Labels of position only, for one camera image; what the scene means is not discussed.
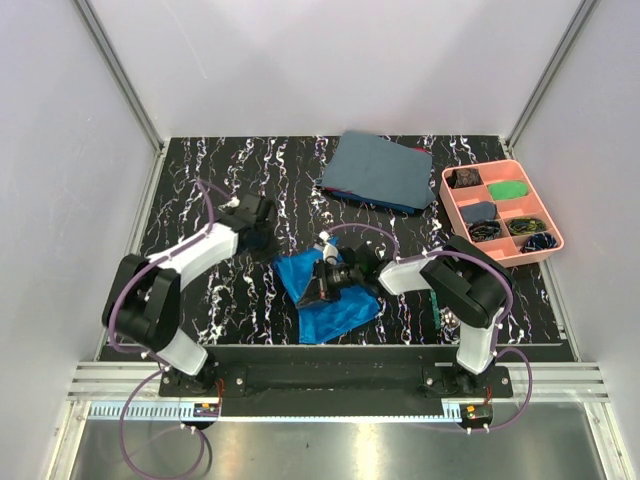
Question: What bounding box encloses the dark patterned item in tray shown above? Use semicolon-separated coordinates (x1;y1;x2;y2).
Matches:
448;168;482;189

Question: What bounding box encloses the pink divided tray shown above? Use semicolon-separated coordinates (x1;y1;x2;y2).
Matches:
439;159;564;267

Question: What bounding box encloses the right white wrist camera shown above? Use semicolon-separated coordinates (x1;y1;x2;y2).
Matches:
316;231;340;265

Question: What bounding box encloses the blue cloth napkin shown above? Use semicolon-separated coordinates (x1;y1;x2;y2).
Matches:
273;249;380;344

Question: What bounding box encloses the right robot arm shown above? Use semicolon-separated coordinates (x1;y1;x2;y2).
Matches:
296;236;513;397

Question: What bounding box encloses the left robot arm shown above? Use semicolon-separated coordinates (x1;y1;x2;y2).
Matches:
102;194;278;396

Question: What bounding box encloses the grey item in tray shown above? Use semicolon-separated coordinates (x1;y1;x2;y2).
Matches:
459;201;497;224

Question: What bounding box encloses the dark multicolour item in tray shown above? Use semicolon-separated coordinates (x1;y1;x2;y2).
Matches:
468;220;501;243

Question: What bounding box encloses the knife with green handle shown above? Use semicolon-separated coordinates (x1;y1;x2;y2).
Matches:
429;290;441;331

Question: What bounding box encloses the grey folded napkin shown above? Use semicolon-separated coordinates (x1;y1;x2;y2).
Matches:
317;131;436;214

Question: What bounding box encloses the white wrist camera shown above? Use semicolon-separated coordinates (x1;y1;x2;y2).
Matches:
218;197;240;211
316;231;340;265

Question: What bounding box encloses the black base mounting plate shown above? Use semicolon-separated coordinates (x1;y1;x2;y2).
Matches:
99;343;576;419

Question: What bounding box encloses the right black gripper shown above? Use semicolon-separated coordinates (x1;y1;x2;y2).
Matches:
297;259;363;310

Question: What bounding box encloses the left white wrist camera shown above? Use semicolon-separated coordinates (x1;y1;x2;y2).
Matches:
218;197;240;211

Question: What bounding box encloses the aluminium frame rail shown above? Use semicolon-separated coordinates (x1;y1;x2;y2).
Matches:
69;0;169;156

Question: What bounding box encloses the blue patterned item in tray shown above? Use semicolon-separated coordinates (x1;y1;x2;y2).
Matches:
520;232;559;254

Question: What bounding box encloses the yellow green item in tray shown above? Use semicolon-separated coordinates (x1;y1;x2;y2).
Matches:
505;217;547;236

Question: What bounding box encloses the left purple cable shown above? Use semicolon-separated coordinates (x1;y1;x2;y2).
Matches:
107;178;236;479

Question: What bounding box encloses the red folded napkin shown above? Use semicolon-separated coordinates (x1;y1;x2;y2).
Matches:
320;187;384;206

